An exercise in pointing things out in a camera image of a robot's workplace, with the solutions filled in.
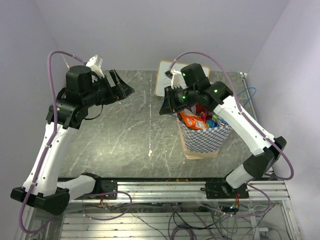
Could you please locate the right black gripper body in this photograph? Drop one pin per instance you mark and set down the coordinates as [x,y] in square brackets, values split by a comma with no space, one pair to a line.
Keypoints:
[179,98]

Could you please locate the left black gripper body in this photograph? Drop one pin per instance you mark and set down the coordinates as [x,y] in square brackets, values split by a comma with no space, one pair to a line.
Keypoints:
[102,91]

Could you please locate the orange snack packet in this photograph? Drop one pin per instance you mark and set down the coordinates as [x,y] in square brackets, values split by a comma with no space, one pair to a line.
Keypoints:
[192,121]

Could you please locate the blue checkered paper bag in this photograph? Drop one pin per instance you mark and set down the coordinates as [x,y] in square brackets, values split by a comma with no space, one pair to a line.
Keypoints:
[204,143]

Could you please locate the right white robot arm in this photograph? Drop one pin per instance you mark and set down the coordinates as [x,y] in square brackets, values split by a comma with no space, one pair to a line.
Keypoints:
[191,86]

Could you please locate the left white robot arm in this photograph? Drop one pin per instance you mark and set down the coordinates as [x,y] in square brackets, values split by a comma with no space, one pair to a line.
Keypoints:
[84,88]

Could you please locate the small whiteboard on stand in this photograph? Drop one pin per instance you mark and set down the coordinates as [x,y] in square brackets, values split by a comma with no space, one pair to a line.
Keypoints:
[163,81]

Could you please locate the red snack packet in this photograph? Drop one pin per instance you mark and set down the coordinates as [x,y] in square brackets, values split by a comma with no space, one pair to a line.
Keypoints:
[203,113]

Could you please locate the blue candy packet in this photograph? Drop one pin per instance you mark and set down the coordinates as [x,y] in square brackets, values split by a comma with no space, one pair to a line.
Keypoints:
[215,121]

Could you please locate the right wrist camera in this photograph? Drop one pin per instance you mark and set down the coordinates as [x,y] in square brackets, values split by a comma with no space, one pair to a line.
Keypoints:
[176,77]

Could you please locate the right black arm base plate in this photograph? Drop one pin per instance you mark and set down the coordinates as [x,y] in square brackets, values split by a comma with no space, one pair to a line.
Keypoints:
[218,190]

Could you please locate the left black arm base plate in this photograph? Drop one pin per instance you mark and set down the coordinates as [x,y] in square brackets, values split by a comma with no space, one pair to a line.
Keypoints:
[107,191]

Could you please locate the aluminium mounting rail frame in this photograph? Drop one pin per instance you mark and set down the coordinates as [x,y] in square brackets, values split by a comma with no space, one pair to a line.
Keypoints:
[170,209]

